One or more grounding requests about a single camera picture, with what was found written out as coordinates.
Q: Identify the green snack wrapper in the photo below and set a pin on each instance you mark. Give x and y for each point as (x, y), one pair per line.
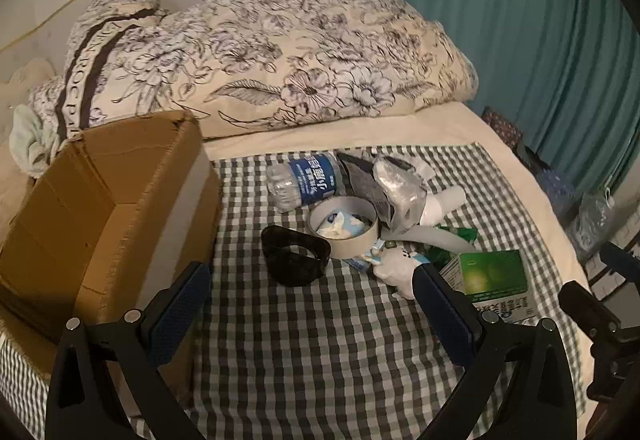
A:
(462, 234)

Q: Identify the clear bottle with blue label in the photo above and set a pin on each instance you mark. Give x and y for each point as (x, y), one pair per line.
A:
(305, 177)

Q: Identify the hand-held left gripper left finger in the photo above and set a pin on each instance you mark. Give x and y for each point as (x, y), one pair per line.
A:
(182, 300)

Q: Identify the green checked cloth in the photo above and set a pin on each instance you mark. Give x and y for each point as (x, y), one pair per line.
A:
(325, 345)

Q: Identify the blue bag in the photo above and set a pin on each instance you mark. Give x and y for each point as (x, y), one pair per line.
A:
(557, 192)

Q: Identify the cream bed sheet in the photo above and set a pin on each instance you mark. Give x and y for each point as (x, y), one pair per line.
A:
(450, 125)

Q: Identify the green curtain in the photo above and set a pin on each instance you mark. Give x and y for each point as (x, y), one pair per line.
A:
(500, 20)

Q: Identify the light blue tissue pack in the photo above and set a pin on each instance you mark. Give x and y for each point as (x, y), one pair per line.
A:
(345, 224)

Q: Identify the brown cardboard box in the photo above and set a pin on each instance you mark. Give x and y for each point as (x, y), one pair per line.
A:
(75, 220)

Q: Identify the green carton box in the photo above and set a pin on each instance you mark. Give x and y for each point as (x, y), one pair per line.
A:
(492, 275)

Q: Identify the clear plastic bag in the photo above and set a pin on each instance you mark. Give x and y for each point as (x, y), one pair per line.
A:
(595, 225)

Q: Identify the dark patterned box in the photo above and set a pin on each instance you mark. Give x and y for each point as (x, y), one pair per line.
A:
(502, 127)

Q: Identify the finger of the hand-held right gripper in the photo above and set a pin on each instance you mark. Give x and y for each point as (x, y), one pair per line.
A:
(622, 259)
(585, 307)

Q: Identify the floral cream duvet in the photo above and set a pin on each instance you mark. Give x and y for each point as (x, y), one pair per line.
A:
(300, 60)

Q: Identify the wide tape roll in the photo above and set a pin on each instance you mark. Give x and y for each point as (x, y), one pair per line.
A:
(345, 247)

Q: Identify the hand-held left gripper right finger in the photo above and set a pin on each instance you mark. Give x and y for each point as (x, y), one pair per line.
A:
(442, 315)

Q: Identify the small blue white packet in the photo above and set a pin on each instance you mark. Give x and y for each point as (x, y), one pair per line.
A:
(362, 264)

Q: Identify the black pouch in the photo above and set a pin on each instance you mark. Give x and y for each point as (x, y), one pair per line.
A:
(357, 180)

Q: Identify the light green towel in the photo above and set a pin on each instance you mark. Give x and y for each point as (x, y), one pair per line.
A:
(35, 140)

